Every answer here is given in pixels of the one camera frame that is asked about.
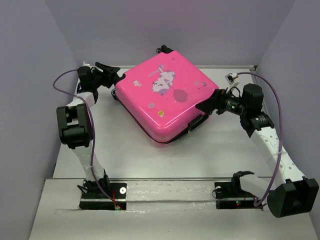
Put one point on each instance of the pink hard-shell suitcase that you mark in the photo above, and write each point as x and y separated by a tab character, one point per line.
161	94

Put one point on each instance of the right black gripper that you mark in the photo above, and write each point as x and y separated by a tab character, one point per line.
216	101

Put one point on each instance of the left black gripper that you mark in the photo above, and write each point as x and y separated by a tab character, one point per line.
108	73

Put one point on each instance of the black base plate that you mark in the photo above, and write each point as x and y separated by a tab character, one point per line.
98	201
228	197

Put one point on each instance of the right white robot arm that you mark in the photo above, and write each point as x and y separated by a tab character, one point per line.
289	191

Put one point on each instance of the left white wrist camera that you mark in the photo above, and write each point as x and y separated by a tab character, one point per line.
86	63

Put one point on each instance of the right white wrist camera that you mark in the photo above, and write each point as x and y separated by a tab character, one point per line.
232	79

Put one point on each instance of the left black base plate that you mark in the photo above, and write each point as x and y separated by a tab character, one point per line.
98	201

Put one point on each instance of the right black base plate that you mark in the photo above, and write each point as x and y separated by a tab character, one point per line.
228	197

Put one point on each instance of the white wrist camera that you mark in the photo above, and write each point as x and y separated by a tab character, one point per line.
232	79
86	63

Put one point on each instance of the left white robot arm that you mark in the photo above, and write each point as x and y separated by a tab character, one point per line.
76	125

